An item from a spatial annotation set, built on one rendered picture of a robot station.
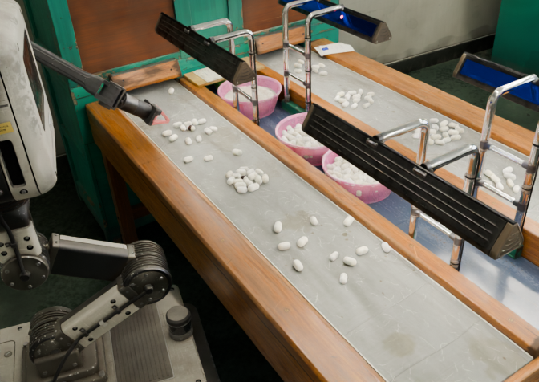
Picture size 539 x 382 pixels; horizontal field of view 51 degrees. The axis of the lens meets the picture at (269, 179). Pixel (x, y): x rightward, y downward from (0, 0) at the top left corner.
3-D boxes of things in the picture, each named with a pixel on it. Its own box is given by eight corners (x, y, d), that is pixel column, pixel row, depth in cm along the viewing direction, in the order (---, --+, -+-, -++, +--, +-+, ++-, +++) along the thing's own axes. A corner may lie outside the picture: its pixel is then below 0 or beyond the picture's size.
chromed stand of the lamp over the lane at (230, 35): (220, 157, 210) (208, 40, 186) (196, 136, 225) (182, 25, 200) (264, 142, 219) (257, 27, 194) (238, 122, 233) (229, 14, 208)
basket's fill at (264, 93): (241, 124, 229) (240, 111, 226) (215, 104, 245) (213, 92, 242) (287, 109, 239) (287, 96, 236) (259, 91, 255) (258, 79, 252)
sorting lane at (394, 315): (432, 436, 111) (434, 430, 110) (114, 105, 241) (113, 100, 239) (532, 364, 124) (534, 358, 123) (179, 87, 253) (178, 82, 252)
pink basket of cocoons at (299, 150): (323, 179, 196) (324, 155, 190) (261, 157, 209) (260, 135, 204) (361, 145, 213) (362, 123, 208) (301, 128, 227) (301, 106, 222)
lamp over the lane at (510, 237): (495, 262, 105) (502, 231, 101) (300, 131, 150) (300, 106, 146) (523, 245, 109) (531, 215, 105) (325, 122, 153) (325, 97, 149)
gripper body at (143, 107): (149, 99, 204) (131, 92, 199) (161, 111, 197) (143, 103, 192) (140, 115, 205) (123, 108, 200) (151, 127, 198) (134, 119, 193)
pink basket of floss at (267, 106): (273, 126, 229) (272, 104, 224) (210, 120, 235) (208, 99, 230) (289, 97, 250) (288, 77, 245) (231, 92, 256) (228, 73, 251)
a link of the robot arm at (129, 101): (119, 109, 190) (126, 94, 190) (110, 103, 195) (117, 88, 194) (135, 116, 195) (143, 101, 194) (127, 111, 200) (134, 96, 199)
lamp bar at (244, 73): (234, 87, 174) (233, 64, 170) (154, 32, 219) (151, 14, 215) (257, 79, 178) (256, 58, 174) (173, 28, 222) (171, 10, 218)
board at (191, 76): (198, 87, 241) (198, 85, 240) (183, 76, 252) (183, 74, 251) (265, 68, 255) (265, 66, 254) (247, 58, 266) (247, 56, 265)
